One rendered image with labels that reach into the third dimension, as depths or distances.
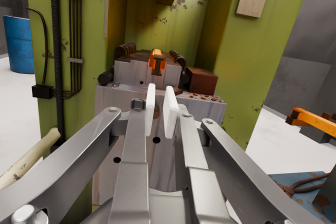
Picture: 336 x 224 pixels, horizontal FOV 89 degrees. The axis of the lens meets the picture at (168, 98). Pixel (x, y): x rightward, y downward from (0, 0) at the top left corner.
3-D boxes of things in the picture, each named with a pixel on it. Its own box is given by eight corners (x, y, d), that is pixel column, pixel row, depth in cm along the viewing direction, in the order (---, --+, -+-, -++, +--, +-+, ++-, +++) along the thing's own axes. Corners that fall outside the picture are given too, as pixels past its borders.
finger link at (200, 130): (180, 127, 13) (217, 131, 13) (173, 102, 18) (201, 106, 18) (176, 143, 13) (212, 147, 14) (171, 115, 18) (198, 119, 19)
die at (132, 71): (177, 90, 54) (182, 64, 51) (113, 81, 52) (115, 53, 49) (168, 67, 94) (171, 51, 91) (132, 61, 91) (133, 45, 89)
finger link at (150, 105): (149, 137, 15) (141, 136, 15) (152, 106, 22) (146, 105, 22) (154, 106, 14) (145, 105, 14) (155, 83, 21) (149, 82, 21)
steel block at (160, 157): (194, 211, 65) (227, 104, 50) (91, 204, 61) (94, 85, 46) (177, 132, 117) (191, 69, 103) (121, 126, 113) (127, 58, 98)
